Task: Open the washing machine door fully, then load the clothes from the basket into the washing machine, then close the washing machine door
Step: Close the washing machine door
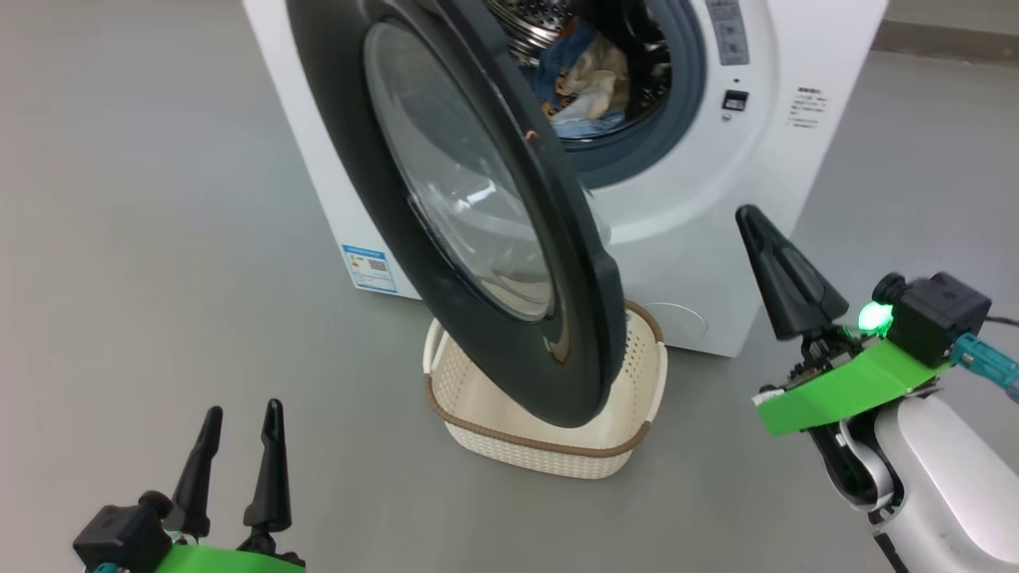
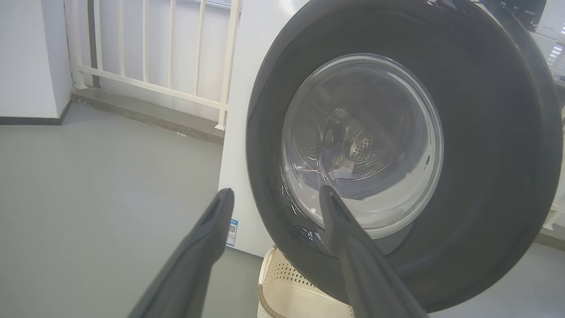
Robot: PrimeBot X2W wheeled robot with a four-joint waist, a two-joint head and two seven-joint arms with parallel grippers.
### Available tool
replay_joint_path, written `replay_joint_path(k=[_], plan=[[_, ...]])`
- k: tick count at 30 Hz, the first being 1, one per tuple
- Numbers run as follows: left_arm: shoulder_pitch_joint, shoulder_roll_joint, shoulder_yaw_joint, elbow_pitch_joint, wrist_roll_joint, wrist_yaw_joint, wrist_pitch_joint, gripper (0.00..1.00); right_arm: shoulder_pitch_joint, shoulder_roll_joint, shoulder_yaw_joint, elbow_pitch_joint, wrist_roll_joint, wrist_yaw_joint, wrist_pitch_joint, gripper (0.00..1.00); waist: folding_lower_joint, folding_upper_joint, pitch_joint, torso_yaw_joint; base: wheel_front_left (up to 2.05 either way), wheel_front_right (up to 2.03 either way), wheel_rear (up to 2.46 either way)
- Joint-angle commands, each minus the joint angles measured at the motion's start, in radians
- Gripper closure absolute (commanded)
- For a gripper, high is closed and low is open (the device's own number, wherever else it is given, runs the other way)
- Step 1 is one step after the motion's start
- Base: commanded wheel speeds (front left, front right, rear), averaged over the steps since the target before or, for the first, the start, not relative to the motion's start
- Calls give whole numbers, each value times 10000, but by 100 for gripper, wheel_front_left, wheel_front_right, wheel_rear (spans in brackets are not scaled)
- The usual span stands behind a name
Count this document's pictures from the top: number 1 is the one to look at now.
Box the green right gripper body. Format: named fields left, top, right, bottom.
left=755, top=328, right=952, bottom=436

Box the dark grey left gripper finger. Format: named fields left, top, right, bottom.
left=167, top=406, right=224, bottom=538
left=243, top=399, right=292, bottom=534

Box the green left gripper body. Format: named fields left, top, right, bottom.
left=155, top=532, right=307, bottom=573

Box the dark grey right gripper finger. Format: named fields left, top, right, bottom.
left=747, top=205, right=850, bottom=324
left=735, top=205, right=813, bottom=341

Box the blue garment with orange print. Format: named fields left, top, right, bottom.
left=533, top=20, right=630, bottom=140

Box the black round washer door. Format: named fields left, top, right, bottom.
left=285, top=0, right=627, bottom=428

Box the white front-load washing machine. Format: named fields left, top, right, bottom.
left=243, top=0, right=888, bottom=358

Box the grey rubber door gasket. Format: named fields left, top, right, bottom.
left=557, top=0, right=708, bottom=190

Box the cream perforated laundry basket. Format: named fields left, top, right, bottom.
left=423, top=300, right=668, bottom=480

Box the round white filter cover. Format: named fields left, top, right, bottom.
left=645, top=301, right=708, bottom=347

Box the small black text sticker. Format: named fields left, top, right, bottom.
left=788, top=86, right=829, bottom=130

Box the blue energy label sticker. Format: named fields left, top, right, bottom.
left=342, top=244, right=398, bottom=294

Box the grey warning label sticker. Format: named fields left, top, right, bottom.
left=705, top=0, right=750, bottom=66

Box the stainless steel washer drum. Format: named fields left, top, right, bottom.
left=486, top=0, right=673, bottom=140

